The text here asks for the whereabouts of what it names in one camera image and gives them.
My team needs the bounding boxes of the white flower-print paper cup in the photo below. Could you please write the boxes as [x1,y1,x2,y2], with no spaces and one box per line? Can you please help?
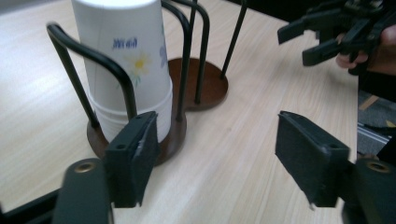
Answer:
[88,81,174,125]
[70,0,174,110]
[94,104,174,144]

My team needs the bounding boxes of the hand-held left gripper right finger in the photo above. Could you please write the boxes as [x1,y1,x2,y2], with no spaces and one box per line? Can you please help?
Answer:
[275,110,352,209]

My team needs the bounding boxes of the metal floor rail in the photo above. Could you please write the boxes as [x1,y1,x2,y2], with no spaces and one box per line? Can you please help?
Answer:
[357,121,396,146]

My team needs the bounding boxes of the brown cup holder black rods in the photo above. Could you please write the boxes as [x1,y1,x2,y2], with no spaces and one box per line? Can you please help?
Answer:
[46,0,248,167]

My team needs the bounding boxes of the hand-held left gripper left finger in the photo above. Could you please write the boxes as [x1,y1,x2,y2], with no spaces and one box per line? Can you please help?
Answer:
[104,110,162,209]

